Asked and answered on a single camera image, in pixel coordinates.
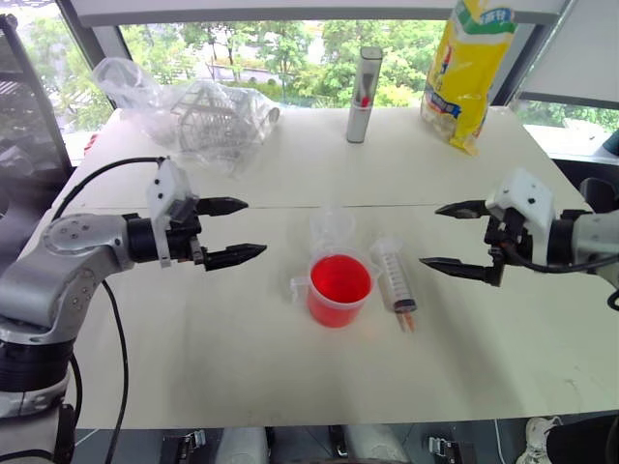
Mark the white side table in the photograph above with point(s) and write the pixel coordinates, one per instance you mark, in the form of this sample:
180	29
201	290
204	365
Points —
566	137

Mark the black chair back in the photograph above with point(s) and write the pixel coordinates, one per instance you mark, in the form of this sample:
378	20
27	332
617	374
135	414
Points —
598	191

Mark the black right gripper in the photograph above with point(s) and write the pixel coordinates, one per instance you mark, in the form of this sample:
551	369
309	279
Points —
512	233

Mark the red liquid plastic cup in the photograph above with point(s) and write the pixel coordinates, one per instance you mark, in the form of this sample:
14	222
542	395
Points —
338	309

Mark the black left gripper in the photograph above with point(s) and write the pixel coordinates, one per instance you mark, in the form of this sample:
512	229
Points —
183	238

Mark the black metal shelf rack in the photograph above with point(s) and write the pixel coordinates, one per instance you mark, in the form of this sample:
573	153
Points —
19	63

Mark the yellow snack bag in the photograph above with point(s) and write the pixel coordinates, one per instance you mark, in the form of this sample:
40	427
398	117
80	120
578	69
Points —
459	72

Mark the small red object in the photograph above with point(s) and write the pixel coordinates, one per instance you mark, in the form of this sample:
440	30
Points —
90	144

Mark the small clear plastic cup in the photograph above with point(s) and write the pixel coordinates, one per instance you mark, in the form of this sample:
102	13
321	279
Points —
331	227

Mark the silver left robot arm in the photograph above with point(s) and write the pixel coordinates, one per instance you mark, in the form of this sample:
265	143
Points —
58	275

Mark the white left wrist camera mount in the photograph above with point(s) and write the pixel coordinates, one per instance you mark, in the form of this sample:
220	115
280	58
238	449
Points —
167	188

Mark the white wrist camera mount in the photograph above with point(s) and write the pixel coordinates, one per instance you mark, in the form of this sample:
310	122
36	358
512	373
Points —
527	193
167	188

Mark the white crumpled cloth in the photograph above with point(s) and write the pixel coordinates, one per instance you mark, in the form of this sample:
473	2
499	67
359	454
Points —
537	440

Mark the teal rounded object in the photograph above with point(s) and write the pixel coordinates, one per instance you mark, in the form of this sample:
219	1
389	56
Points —
612	143

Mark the clear plastic syringe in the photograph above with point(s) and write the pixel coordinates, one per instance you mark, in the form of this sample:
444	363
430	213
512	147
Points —
394	280

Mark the clear crumpled plastic bag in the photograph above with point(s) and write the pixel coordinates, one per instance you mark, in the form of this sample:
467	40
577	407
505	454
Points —
126	87

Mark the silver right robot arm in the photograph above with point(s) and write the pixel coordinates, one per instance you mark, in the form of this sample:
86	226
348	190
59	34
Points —
599	237

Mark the silver toothbrush travel case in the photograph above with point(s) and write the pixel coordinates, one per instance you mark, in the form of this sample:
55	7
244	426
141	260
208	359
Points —
359	123

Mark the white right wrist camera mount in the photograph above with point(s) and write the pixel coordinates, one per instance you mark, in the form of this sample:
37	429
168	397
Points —
527	193

